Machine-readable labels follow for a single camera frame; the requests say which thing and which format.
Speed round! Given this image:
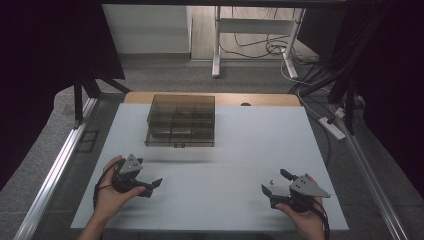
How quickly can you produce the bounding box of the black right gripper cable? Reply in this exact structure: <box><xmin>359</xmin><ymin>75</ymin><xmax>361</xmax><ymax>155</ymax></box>
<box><xmin>311</xmin><ymin>198</ymin><xmax>331</xmax><ymax>240</ymax></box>

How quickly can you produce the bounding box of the white desk frame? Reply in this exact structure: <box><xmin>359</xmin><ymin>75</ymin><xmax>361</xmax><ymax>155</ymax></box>
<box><xmin>211</xmin><ymin>5</ymin><xmax>307</xmax><ymax>80</ymax></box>

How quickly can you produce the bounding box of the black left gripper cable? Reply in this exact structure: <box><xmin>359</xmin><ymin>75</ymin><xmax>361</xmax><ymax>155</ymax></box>
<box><xmin>92</xmin><ymin>159</ymin><xmax>123</xmax><ymax>211</ymax></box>

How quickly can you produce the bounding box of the dark curtain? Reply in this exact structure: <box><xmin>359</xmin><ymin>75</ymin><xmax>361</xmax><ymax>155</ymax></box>
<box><xmin>296</xmin><ymin>0</ymin><xmax>424</xmax><ymax>198</ymax></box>
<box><xmin>0</xmin><ymin>0</ymin><xmax>126</xmax><ymax>191</ymax></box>

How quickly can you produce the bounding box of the dark floor plate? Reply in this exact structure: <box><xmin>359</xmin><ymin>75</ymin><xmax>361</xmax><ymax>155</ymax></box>
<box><xmin>75</xmin><ymin>129</ymin><xmax>100</xmax><ymax>154</ymax></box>

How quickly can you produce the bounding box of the black floor cable tangle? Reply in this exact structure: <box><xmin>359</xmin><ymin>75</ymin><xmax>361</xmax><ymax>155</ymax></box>
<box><xmin>219</xmin><ymin>33</ymin><xmax>318</xmax><ymax>66</ymax></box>

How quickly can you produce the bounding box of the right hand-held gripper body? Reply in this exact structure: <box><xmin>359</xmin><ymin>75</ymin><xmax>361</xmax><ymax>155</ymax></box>
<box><xmin>270</xmin><ymin>174</ymin><xmax>332</xmax><ymax>214</ymax></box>

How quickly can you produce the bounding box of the smoky transparent drawer box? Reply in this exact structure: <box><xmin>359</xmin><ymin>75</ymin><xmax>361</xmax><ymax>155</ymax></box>
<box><xmin>145</xmin><ymin>94</ymin><xmax>216</xmax><ymax>148</ymax></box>

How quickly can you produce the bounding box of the white power strip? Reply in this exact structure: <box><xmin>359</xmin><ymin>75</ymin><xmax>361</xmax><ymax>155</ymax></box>
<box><xmin>318</xmin><ymin>116</ymin><xmax>347</xmax><ymax>141</ymax></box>

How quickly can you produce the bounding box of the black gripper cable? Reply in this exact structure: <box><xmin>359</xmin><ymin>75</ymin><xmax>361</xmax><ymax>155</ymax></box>
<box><xmin>92</xmin><ymin>159</ymin><xmax>123</xmax><ymax>211</ymax></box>
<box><xmin>311</xmin><ymin>198</ymin><xmax>331</xmax><ymax>240</ymax></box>

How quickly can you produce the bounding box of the white foam table cover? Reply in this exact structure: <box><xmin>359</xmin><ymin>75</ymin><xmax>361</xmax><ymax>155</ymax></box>
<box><xmin>70</xmin><ymin>102</ymin><xmax>350</xmax><ymax>232</ymax></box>

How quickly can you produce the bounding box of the person's right hand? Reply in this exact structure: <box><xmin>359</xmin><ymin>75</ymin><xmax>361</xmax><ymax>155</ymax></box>
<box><xmin>275</xmin><ymin>173</ymin><xmax>327</xmax><ymax>240</ymax></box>

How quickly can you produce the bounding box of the aluminium rail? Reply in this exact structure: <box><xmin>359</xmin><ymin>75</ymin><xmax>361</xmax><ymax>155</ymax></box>
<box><xmin>329</xmin><ymin>103</ymin><xmax>410</xmax><ymax>240</ymax></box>
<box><xmin>13</xmin><ymin>97</ymin><xmax>100</xmax><ymax>240</ymax></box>

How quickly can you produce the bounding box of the person's left hand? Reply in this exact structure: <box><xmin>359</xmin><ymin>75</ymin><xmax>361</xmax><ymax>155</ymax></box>
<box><xmin>94</xmin><ymin>154</ymin><xmax>147</xmax><ymax>224</ymax></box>

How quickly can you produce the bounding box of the white panel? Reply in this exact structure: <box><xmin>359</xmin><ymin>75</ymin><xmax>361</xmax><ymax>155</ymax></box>
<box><xmin>102</xmin><ymin>3</ymin><xmax>193</xmax><ymax>55</ymax></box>

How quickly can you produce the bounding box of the black metal stand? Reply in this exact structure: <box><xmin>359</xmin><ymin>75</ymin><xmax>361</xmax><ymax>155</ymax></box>
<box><xmin>289</xmin><ymin>0</ymin><xmax>391</xmax><ymax>135</ymax></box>
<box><xmin>73</xmin><ymin>71</ymin><xmax>133</xmax><ymax>123</ymax></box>

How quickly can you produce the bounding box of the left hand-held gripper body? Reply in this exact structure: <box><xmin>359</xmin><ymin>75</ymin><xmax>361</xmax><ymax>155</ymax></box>
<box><xmin>111</xmin><ymin>153</ymin><xmax>154</xmax><ymax>198</ymax></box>

